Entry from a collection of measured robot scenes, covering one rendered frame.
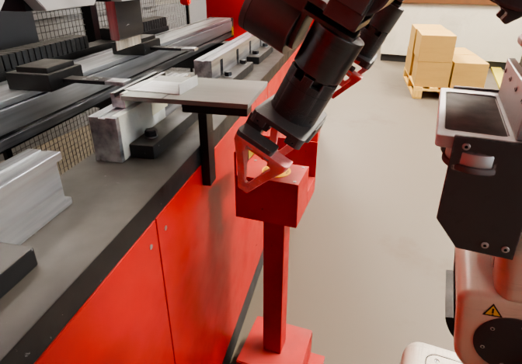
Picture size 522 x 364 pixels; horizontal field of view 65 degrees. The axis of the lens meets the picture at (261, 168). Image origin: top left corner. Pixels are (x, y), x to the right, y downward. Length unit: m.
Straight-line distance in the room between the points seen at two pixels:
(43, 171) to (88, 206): 0.10
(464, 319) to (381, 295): 1.15
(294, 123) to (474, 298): 0.40
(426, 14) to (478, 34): 0.75
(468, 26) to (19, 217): 6.18
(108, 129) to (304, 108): 0.50
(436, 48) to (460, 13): 1.89
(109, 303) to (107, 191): 0.20
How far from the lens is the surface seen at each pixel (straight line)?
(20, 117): 1.02
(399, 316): 1.79
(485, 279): 0.73
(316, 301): 1.77
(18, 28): 1.44
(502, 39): 6.53
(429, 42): 4.59
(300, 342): 1.47
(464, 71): 4.72
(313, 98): 0.44
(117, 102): 0.90
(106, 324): 0.68
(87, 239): 0.65
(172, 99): 0.82
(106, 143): 0.87
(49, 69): 1.03
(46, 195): 0.70
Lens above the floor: 1.23
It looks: 26 degrees down
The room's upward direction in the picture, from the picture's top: straight up
